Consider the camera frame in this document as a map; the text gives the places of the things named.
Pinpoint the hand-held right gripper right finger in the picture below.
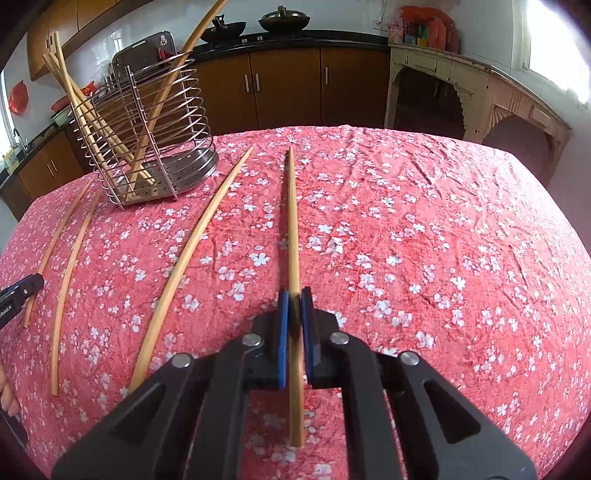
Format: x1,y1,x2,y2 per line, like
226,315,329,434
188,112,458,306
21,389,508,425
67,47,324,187
299,286,539,480

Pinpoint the red bag on wall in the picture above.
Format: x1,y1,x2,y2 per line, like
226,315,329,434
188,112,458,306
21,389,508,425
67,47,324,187
8,79,29,114

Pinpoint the wooden base cabinets black counter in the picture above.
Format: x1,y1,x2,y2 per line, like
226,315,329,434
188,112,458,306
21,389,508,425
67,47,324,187
0,30,393,204

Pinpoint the person's left hand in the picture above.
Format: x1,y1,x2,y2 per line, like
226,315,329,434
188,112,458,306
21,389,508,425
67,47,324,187
0,364,20,416

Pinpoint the wooden wall cabinet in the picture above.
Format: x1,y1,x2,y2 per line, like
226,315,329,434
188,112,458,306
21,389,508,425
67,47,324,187
27,0,153,79

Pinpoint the cream wooden side table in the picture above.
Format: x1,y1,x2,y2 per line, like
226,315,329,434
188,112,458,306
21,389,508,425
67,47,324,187
383,44,571,185

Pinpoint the wooden chopstick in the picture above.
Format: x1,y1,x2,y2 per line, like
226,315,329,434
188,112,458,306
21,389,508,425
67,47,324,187
22,179,93,329
285,147,306,448
124,0,230,199
42,53,139,185
46,58,125,195
50,196,102,398
52,31,155,183
129,145,254,393

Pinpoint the black wok with lid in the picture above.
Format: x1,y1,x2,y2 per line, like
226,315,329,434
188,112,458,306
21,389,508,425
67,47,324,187
257,4,311,33

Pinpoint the red decoration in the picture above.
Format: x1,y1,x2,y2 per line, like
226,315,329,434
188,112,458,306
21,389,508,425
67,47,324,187
401,6,444,21

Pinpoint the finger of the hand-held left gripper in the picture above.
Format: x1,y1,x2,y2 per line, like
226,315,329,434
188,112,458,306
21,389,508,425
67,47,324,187
0,274,45,311

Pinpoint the metal wire utensil holder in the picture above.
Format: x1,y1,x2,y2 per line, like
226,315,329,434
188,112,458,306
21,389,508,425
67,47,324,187
65,31,220,210

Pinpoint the red floral tablecloth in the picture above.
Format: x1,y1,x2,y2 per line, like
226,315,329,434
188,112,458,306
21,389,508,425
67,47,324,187
0,124,591,480

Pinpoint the large bright window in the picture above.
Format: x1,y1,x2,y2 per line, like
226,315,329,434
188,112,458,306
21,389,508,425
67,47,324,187
522,0,591,107

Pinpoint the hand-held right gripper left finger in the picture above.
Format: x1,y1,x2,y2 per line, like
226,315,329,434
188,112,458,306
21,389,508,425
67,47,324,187
51,290,291,480

